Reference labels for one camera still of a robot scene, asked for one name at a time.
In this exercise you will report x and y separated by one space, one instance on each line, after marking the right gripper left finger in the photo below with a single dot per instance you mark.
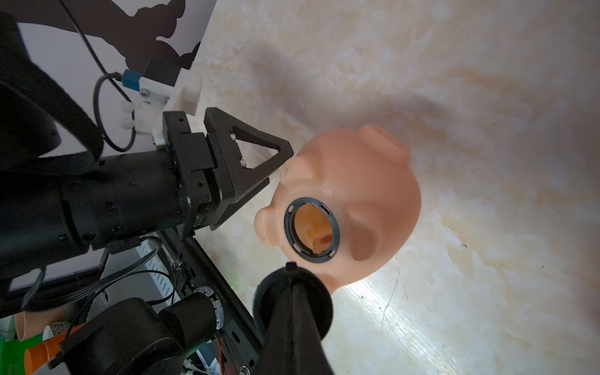
272 308

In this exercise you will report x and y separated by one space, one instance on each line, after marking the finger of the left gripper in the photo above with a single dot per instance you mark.
245 159

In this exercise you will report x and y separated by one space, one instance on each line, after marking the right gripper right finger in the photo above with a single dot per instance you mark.
312 316

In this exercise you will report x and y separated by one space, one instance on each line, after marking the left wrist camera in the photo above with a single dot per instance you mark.
163 87

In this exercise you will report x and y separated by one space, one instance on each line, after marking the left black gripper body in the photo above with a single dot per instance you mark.
194 165

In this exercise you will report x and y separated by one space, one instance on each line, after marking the orange cups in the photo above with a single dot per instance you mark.
48 329

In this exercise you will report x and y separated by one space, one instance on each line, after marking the peach piggy bank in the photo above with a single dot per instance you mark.
344 206

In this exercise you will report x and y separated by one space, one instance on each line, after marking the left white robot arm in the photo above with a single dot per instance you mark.
60 198

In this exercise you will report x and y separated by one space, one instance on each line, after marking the black base frame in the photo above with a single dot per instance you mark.
235 348

